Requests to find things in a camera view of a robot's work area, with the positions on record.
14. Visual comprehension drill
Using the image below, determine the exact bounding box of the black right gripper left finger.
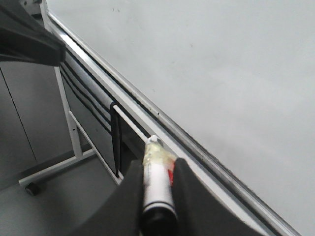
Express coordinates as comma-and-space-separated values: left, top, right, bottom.
70, 160, 144, 236

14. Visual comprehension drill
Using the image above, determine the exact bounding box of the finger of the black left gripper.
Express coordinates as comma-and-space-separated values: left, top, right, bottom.
0, 0, 65, 66

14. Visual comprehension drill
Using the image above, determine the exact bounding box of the black caster wheel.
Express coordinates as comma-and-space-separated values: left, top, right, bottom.
25, 182, 41, 196

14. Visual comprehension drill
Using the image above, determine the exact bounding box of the red round magnet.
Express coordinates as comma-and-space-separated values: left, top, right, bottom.
167, 166, 174, 186

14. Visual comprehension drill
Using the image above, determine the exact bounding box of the white black dry-erase marker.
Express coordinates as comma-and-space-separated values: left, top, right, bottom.
140, 135, 178, 236

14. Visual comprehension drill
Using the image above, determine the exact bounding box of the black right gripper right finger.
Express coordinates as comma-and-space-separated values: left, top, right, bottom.
172, 158, 271, 236

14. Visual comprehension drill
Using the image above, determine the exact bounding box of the white whiteboard with aluminium ledge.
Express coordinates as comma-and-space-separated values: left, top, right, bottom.
47, 0, 315, 236

